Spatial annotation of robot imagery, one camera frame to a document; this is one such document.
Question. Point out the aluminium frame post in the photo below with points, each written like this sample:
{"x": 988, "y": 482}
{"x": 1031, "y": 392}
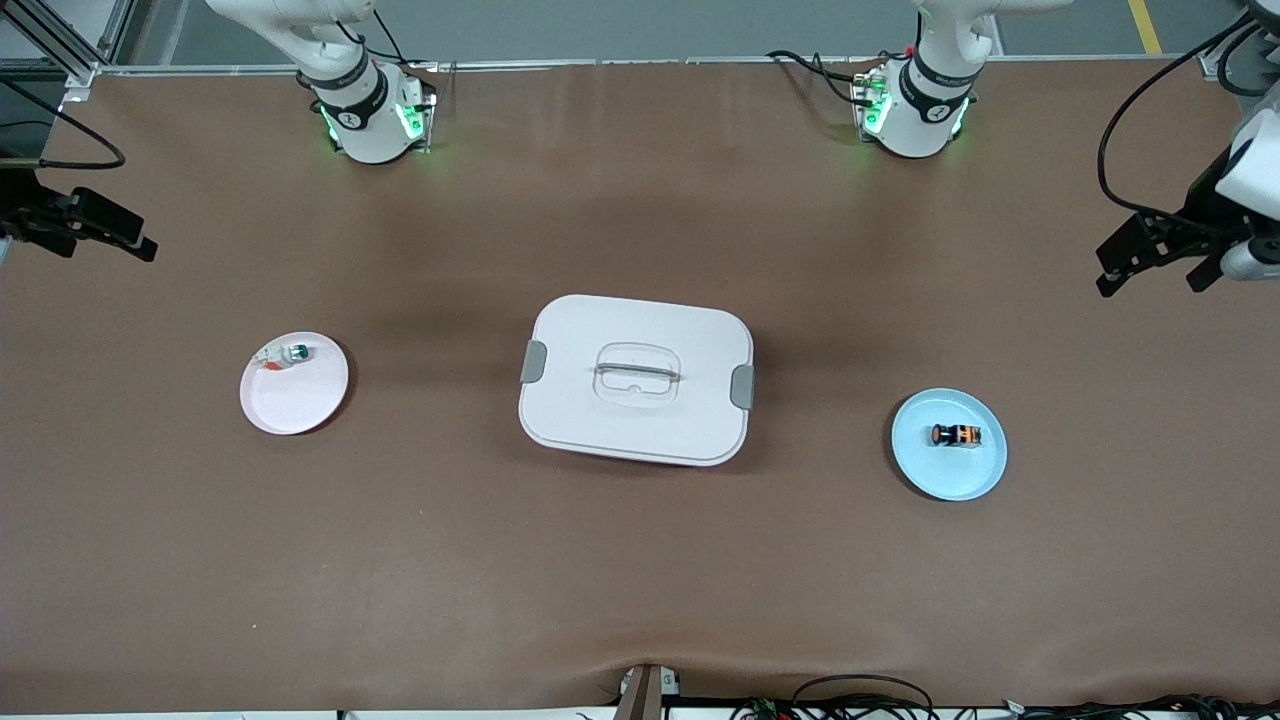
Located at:
{"x": 1225, "y": 50}
{"x": 60, "y": 45}

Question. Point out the brown mounting bar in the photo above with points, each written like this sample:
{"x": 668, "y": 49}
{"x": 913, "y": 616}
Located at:
{"x": 640, "y": 695}

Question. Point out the light blue round plate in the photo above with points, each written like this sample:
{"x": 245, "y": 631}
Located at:
{"x": 950, "y": 475}

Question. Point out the white lidded box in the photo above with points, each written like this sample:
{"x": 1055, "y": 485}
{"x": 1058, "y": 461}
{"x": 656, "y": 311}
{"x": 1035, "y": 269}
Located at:
{"x": 640, "y": 420}

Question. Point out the orange and black switch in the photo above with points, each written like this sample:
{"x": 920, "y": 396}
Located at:
{"x": 958, "y": 435}

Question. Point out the pink round plate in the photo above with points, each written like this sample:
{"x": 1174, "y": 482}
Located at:
{"x": 290, "y": 405}

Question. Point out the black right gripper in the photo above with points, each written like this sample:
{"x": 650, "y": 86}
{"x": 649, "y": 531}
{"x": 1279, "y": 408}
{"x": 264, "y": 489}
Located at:
{"x": 28, "y": 217}

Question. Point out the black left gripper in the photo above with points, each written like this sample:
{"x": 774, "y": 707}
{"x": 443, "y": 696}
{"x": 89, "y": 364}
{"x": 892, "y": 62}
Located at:
{"x": 1193, "y": 214}

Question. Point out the green and white switch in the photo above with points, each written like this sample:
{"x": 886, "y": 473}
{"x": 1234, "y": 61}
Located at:
{"x": 285, "y": 354}

